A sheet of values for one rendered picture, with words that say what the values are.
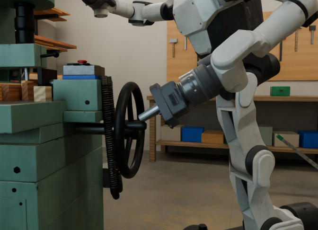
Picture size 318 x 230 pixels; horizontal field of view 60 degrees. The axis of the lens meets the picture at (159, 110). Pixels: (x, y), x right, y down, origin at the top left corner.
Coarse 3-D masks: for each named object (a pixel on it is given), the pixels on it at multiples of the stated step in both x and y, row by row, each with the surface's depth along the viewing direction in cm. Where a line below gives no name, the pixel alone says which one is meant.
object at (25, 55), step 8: (0, 48) 84; (8, 48) 84; (16, 48) 84; (24, 48) 83; (32, 48) 83; (40, 48) 86; (0, 56) 85; (8, 56) 84; (16, 56) 84; (24, 56) 83; (32, 56) 83; (0, 64) 85; (8, 64) 84; (16, 64) 84; (24, 64) 84; (32, 64) 83; (40, 64) 86
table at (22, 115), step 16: (0, 112) 57; (16, 112) 58; (32, 112) 63; (48, 112) 70; (64, 112) 77; (80, 112) 76; (96, 112) 76; (0, 128) 57; (16, 128) 58; (32, 128) 63
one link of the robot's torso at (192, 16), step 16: (176, 0) 114; (192, 0) 100; (208, 0) 97; (240, 0) 101; (256, 0) 108; (176, 16) 115; (192, 16) 104; (208, 16) 99; (224, 16) 101; (240, 16) 104; (256, 16) 109; (192, 32) 110; (208, 32) 104; (224, 32) 102; (208, 48) 108
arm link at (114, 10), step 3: (117, 0) 135; (117, 3) 135; (108, 6) 138; (117, 6) 135; (108, 9) 138; (111, 9) 137; (114, 9) 136; (117, 9) 136; (111, 12) 137; (114, 12) 136; (117, 12) 138
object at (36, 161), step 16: (0, 144) 66; (16, 144) 66; (32, 144) 66; (48, 144) 70; (64, 144) 78; (80, 144) 89; (96, 144) 102; (0, 160) 66; (16, 160) 66; (32, 160) 65; (48, 160) 70; (64, 160) 78; (0, 176) 67; (16, 176) 66; (32, 176) 65
